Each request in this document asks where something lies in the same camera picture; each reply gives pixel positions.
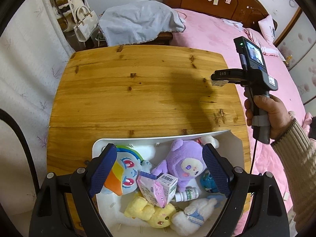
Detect blue patterned pouch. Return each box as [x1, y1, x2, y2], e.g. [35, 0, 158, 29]
[200, 170, 219, 193]

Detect blue pony plush toy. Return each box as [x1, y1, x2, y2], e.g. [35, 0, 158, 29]
[101, 146, 152, 196]

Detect purple plush toy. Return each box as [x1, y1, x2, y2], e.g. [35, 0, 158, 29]
[151, 139, 206, 192]

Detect white pill bottle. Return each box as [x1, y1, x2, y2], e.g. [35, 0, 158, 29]
[174, 187, 199, 202]

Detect yellow chick plush toy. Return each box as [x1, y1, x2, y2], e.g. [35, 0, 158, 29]
[124, 196, 177, 229]

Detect white bear plush toy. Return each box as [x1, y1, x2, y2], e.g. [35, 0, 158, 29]
[170, 194, 227, 236]

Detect pink tissue packet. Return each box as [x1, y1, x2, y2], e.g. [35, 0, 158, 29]
[137, 171, 167, 208]

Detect small white box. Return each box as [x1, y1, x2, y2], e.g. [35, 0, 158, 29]
[211, 80, 229, 87]

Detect green white medicine box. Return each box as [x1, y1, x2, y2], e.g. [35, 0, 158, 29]
[157, 173, 178, 203]

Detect beige sweater forearm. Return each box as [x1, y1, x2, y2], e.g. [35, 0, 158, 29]
[272, 119, 315, 236]

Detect person right hand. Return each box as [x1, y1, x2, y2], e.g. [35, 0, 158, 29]
[244, 88, 292, 141]

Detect pink frilled pillow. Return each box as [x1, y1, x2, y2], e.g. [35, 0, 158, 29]
[243, 28, 285, 62]

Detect folded white paper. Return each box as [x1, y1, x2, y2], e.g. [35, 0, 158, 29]
[222, 19, 244, 32]

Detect white pink pillow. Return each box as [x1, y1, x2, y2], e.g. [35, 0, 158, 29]
[258, 14, 275, 44]

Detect white plastic tray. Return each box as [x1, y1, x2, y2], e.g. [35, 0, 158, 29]
[92, 130, 245, 236]

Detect pink pajama clothes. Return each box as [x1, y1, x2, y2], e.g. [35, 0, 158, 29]
[302, 112, 315, 151]

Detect wooden table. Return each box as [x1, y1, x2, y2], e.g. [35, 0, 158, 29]
[45, 44, 252, 235]

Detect dark wooden headboard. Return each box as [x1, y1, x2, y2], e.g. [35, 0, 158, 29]
[163, 0, 268, 31]

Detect grey cloth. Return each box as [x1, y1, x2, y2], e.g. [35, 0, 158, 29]
[99, 1, 185, 47]

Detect white floral curtain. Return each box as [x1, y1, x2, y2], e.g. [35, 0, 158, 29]
[0, 0, 77, 237]

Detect white handbag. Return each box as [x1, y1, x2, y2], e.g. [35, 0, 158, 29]
[73, 5, 99, 42]

